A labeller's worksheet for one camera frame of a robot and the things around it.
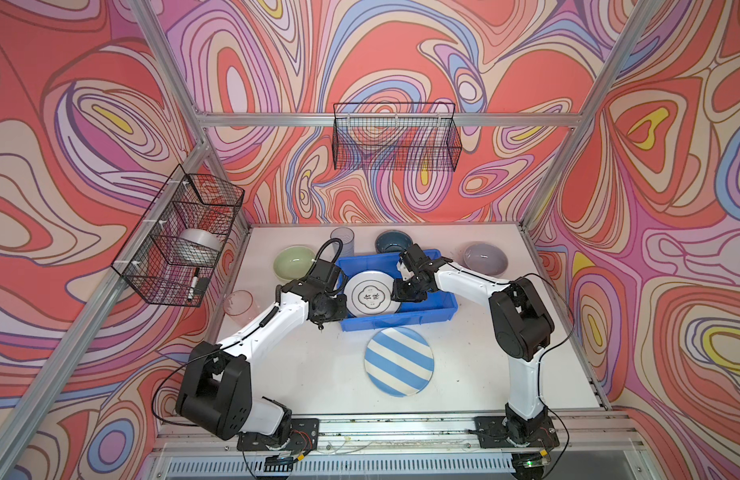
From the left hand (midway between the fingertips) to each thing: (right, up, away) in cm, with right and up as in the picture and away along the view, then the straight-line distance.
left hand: (346, 310), depth 86 cm
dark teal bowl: (+15, +21, +25) cm, 36 cm away
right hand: (+16, +1, +9) cm, 19 cm away
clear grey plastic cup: (-1, +22, +16) cm, 27 cm away
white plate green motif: (+6, +3, +11) cm, 13 cm away
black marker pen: (-36, +9, -14) cm, 40 cm away
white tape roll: (-34, +18, -15) cm, 42 cm away
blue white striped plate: (+15, -15, -1) cm, 21 cm away
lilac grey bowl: (+48, +14, +20) cm, 54 cm away
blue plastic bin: (+30, 0, +9) cm, 32 cm away
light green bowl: (-21, +13, +19) cm, 31 cm away
